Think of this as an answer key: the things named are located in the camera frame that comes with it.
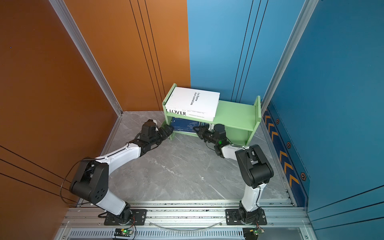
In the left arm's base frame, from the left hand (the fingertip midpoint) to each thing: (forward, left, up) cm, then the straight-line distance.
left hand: (171, 129), depth 90 cm
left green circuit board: (-50, +18, -17) cm, 56 cm away
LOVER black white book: (-3, -19, +18) cm, 26 cm away
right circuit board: (-50, -43, -16) cm, 67 cm away
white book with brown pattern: (+6, -14, +19) cm, 24 cm away
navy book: (+1, -7, +4) cm, 8 cm away
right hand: (-1, -13, +2) cm, 13 cm away
